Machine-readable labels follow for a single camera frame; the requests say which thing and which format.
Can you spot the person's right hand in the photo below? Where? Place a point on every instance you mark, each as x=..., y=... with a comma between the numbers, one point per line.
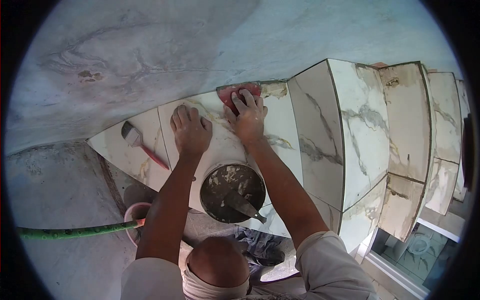
x=248, y=125

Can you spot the person's left hand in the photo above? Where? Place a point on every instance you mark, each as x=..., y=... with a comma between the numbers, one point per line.
x=191, y=135

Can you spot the person's right middle finger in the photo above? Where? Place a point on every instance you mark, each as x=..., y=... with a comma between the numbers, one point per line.
x=248, y=98

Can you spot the person's right index finger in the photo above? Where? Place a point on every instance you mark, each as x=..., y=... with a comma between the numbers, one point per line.
x=237, y=101

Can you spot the person's left middle finger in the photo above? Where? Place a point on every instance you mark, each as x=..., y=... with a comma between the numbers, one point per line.
x=193, y=114

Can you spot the person's left ring finger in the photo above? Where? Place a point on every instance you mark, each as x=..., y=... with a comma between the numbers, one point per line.
x=183, y=112

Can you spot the person's left little finger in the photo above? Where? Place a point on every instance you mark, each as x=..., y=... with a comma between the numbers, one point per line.
x=174, y=119

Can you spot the person's left index finger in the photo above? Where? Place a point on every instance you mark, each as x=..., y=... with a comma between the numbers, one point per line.
x=205, y=123

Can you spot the person's right thumb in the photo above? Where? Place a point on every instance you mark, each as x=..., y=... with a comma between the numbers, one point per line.
x=229, y=114

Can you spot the person's right ring finger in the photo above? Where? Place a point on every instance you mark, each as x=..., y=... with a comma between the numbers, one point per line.
x=258, y=104

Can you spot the person's right little finger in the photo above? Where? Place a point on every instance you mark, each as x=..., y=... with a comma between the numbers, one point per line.
x=264, y=112

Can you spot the red grout float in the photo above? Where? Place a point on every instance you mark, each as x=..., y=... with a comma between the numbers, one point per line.
x=228, y=92

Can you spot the round bucket of grout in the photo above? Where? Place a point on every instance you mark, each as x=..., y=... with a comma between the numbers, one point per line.
x=225, y=180

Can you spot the dirty putty knife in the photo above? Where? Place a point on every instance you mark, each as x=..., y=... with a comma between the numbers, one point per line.
x=240, y=204

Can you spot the marble tiled staircase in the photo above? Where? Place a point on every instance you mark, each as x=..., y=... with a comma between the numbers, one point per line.
x=363, y=131

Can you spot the pink bucket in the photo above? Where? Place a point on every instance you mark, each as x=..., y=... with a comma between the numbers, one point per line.
x=134, y=212

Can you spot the person's body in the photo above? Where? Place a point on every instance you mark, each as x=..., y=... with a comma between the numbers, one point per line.
x=330, y=270

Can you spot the white-framed glass door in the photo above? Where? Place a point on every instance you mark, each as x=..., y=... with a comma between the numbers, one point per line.
x=393, y=275

